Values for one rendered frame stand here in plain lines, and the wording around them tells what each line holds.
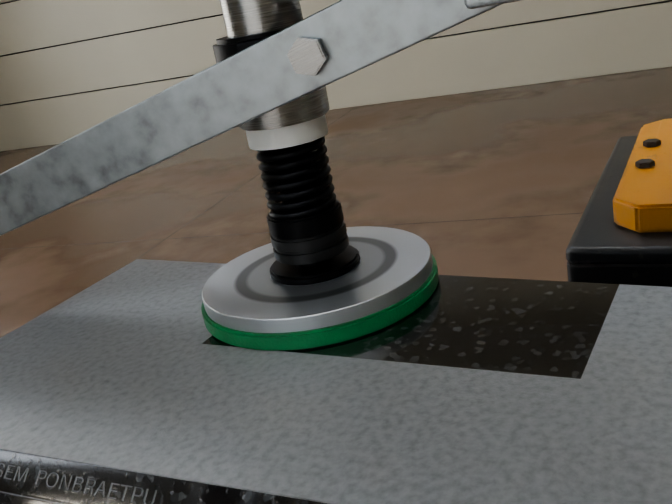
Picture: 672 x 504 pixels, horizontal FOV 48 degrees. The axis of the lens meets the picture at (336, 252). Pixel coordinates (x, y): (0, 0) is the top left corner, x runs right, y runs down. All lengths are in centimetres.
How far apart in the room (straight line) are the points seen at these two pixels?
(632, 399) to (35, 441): 41
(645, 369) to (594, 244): 56
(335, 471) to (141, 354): 27
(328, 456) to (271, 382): 11
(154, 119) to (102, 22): 749
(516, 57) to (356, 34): 611
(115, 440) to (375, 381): 19
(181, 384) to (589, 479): 32
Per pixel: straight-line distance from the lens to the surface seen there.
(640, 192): 115
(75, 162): 70
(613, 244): 108
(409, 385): 54
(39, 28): 861
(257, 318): 62
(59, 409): 64
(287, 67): 59
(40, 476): 58
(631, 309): 61
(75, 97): 852
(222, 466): 50
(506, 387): 52
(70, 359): 72
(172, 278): 84
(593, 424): 48
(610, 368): 54
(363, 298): 61
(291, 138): 63
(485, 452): 46
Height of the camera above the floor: 114
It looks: 20 degrees down
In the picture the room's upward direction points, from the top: 11 degrees counter-clockwise
